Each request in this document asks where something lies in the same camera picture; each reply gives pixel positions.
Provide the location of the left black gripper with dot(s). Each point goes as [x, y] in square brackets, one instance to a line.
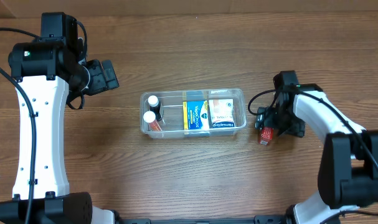
[99, 78]

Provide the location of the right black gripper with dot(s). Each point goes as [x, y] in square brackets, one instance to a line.
[276, 125]

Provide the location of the red medicine box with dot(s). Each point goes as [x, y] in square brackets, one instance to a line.
[265, 135]

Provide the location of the black bottle white cap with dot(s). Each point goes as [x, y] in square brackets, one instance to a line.
[156, 107]

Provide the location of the white Hansaplast plaster box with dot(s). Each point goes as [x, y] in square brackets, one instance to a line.
[222, 113]

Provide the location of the orange tube white cap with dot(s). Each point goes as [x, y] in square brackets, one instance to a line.
[150, 118]

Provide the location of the blue VapoDrops box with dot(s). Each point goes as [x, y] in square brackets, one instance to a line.
[195, 115]

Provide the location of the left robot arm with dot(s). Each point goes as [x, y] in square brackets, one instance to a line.
[49, 73]

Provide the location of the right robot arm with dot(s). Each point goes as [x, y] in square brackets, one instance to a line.
[348, 171]

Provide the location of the clear plastic container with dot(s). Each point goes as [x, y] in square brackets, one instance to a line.
[172, 123]

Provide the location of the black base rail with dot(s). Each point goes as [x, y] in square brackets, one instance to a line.
[201, 221]

